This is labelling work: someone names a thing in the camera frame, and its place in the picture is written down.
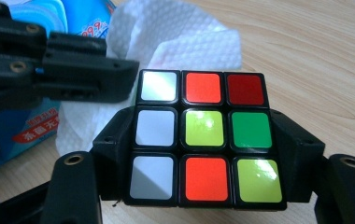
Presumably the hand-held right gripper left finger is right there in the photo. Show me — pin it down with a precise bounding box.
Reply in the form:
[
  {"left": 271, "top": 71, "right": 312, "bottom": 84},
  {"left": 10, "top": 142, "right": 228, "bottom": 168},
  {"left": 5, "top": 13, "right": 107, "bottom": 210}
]
[{"left": 91, "top": 105, "right": 136, "bottom": 202}]

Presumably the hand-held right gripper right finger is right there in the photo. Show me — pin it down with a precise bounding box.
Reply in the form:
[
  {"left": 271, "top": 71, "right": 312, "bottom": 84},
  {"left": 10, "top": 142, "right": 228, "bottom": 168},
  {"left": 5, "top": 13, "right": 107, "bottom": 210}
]
[{"left": 270, "top": 108, "right": 326, "bottom": 203}]

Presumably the blue wet wipes packet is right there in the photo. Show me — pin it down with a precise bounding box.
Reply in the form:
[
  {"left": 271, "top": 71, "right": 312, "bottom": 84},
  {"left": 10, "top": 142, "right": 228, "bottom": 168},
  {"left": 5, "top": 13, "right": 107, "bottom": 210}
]
[{"left": 0, "top": 0, "right": 118, "bottom": 175}]

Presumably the colourful puzzle cube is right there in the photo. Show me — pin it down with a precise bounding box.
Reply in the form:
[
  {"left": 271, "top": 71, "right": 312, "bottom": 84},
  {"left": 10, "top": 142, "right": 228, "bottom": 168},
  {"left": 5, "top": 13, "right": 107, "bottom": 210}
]
[{"left": 123, "top": 68, "right": 289, "bottom": 211}]

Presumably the white wet wipe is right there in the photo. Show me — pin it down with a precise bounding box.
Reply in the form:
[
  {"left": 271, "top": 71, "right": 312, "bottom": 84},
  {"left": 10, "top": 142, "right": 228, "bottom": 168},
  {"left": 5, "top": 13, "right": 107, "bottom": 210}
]
[{"left": 55, "top": 0, "right": 243, "bottom": 157}]

